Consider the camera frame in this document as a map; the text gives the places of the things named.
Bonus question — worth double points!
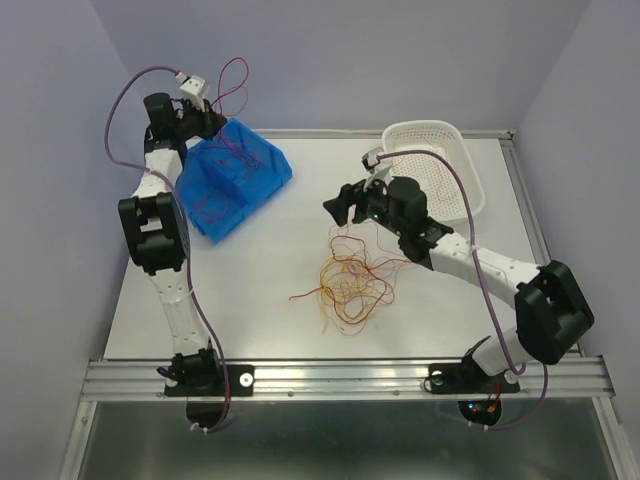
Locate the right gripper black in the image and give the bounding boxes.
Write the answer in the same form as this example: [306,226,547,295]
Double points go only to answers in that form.
[322,170,407,237]

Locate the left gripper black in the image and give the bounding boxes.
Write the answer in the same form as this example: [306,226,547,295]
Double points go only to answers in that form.
[173,98,227,142]

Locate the red wire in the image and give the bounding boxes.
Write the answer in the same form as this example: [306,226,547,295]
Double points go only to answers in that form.
[209,57,261,179]
[192,149,261,224]

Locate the red yellow wires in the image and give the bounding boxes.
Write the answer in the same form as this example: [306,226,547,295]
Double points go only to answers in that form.
[288,222,416,337]

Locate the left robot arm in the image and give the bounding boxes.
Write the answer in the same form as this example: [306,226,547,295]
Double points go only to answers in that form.
[118,93,226,396]

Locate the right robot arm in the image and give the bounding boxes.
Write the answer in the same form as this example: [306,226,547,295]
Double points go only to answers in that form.
[323,177,595,394]

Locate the blue plastic bin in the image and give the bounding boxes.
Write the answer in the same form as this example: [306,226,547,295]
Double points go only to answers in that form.
[176,119,293,243]

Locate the white perforated basket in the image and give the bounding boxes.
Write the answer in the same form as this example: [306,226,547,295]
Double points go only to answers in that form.
[381,120,485,226]

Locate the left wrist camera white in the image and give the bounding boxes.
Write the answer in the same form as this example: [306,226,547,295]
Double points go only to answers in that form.
[176,72,209,111]

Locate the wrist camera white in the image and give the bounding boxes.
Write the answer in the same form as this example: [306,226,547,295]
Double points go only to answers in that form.
[176,72,209,111]
[361,147,392,191]

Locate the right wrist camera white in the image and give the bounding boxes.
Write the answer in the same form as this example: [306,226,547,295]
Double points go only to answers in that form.
[361,147,392,191]

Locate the red wire in bin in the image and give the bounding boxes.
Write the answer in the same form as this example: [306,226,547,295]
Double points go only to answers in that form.
[192,149,261,224]

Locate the yellow wire in basket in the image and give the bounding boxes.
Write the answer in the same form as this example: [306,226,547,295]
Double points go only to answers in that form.
[432,149,469,201]

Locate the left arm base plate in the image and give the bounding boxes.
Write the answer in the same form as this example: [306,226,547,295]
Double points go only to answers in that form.
[164,363,255,398]

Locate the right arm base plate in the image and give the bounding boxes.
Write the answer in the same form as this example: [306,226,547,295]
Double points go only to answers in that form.
[424,362,520,395]

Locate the aluminium front rail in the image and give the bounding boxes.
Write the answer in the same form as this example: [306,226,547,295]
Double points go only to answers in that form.
[80,355,615,402]

